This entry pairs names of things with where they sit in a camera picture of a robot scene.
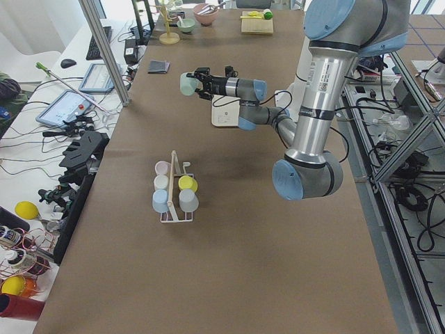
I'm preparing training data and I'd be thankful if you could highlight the teach pendant tablet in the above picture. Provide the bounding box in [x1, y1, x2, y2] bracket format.
[79, 63, 114, 94]
[35, 90, 92, 127]

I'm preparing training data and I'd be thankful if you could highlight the grey cup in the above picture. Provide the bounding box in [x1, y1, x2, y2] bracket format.
[179, 189, 199, 214]

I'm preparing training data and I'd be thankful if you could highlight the green lime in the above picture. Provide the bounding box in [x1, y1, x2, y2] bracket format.
[263, 9, 273, 20]

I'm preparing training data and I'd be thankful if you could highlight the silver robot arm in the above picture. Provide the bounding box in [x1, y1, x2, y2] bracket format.
[180, 1, 410, 200]

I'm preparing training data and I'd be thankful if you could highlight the yellow cup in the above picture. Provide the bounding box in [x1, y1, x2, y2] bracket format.
[178, 175, 198, 193]

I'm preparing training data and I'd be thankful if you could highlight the near teach pendant tablet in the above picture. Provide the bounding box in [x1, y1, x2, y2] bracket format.
[35, 90, 92, 127]

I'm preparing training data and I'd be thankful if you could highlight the beige plastic tray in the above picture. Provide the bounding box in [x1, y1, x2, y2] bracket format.
[211, 104, 239, 127]

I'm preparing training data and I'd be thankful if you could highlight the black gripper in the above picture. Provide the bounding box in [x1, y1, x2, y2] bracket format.
[186, 67, 227, 101]

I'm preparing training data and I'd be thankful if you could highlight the far teach pendant tablet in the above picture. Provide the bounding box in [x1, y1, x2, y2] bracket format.
[79, 63, 114, 94]

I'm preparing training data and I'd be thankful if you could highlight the bamboo cutting board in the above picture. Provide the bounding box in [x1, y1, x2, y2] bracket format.
[240, 10, 274, 35]

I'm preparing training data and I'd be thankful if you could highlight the green cup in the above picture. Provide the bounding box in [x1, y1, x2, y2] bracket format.
[179, 72, 200, 96]

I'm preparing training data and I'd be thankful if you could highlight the black keyboard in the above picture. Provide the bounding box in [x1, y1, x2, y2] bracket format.
[85, 26, 113, 61]

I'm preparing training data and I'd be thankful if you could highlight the pink cup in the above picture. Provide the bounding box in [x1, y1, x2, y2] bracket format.
[154, 161, 171, 176]

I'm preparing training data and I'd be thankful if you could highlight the metal rod green tip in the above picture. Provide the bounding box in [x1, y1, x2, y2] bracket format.
[35, 62, 110, 115]

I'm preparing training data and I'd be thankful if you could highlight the wooden mug tree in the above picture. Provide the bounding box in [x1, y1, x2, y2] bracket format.
[156, 1, 180, 45]

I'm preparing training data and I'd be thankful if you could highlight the aluminium frame post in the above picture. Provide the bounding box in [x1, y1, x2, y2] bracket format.
[79, 0, 130, 107]

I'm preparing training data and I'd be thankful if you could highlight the black computer mouse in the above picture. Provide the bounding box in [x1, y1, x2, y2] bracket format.
[60, 58, 76, 69]

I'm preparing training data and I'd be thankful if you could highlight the grey folded cloth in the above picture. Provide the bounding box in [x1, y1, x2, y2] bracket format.
[147, 60, 170, 74]

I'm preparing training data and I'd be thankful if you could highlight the white cup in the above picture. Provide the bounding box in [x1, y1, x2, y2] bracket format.
[153, 175, 170, 191]

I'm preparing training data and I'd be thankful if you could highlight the yellow lemon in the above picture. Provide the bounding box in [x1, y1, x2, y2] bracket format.
[15, 201, 40, 220]

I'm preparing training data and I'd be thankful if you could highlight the metal scoop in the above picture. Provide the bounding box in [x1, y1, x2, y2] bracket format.
[198, 2, 225, 15]

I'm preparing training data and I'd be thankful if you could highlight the white cup rack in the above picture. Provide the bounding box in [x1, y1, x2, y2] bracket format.
[157, 150, 195, 223]

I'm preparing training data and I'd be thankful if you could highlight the blue cup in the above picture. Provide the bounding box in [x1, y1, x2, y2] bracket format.
[152, 189, 169, 214]

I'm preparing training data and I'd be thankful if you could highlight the black bracket stand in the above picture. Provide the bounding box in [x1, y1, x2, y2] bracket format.
[59, 131, 110, 175]

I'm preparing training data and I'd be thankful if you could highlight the pink bowl with ice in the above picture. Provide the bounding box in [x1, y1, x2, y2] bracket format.
[193, 3, 219, 26]

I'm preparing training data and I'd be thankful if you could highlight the green bowl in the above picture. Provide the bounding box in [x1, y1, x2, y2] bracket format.
[177, 19, 196, 33]

